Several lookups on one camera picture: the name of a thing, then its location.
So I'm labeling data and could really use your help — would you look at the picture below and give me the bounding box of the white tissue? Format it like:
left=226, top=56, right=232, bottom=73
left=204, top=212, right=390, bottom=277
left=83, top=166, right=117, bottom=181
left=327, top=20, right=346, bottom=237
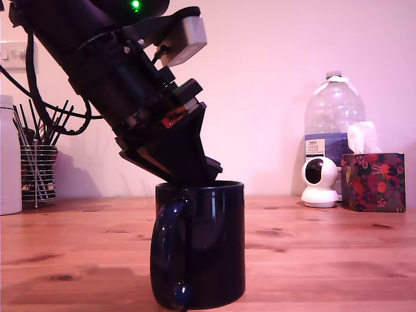
left=346, top=120, right=383, bottom=155

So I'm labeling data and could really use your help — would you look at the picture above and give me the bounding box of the small white round camera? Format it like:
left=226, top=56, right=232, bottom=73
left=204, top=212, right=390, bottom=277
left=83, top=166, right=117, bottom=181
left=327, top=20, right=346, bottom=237
left=300, top=158, right=340, bottom=209

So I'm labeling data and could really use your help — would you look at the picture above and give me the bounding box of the black reed stick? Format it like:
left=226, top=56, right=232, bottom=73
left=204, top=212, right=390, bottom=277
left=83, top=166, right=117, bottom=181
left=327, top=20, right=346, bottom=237
left=50, top=99, right=70, bottom=146
left=52, top=105, right=75, bottom=146
left=28, top=98, right=44, bottom=144

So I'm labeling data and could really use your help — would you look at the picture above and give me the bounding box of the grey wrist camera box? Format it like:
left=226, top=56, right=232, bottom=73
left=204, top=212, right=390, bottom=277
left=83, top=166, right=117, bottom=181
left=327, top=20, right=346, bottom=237
left=128, top=6, right=208, bottom=68

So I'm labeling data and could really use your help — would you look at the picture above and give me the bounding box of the thin black cable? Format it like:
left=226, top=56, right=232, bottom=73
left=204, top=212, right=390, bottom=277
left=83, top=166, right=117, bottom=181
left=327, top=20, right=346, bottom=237
left=0, top=64, right=94, bottom=135

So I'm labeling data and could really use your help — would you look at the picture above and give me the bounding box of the floral tissue box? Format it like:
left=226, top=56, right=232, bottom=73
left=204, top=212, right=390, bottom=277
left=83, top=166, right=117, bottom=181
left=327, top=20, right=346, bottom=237
left=340, top=151, right=406, bottom=214

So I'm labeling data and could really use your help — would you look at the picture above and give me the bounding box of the dark blue mug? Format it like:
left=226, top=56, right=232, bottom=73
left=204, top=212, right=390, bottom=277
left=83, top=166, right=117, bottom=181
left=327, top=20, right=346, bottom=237
left=149, top=180, right=247, bottom=311

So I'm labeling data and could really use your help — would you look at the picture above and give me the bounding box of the wire basket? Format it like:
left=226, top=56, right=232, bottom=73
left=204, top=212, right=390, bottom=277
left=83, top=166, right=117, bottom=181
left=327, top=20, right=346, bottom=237
left=19, top=144, right=59, bottom=204

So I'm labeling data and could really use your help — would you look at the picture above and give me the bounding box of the large clear water bottle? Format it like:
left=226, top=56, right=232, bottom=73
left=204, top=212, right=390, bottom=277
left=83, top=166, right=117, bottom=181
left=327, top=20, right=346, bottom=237
left=304, top=70, right=369, bottom=196

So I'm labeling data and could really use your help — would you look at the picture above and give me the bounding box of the thick black cable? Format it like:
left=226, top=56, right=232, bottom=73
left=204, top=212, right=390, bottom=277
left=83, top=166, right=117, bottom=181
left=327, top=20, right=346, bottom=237
left=25, top=29, right=107, bottom=121

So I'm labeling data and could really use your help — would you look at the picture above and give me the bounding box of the white wall switch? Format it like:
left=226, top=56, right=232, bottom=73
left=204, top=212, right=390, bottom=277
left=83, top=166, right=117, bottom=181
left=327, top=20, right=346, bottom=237
left=0, top=41, right=39, bottom=74

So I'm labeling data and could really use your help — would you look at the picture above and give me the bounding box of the white bottle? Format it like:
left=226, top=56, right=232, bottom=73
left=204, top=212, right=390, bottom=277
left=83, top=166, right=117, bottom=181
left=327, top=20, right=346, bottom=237
left=0, top=95, right=23, bottom=216

